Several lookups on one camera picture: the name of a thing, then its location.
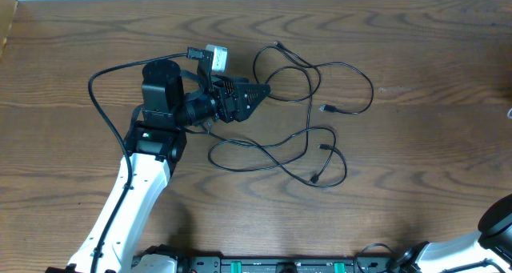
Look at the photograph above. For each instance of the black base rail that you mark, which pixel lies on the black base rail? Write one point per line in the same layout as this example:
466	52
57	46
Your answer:
304	265

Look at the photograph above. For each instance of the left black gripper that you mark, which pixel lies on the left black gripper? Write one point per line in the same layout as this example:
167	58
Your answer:
242	112

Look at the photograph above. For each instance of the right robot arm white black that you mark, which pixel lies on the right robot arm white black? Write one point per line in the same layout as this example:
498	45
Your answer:
488	249

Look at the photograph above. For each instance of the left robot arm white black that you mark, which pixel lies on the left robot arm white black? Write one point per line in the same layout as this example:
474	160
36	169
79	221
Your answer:
173	100

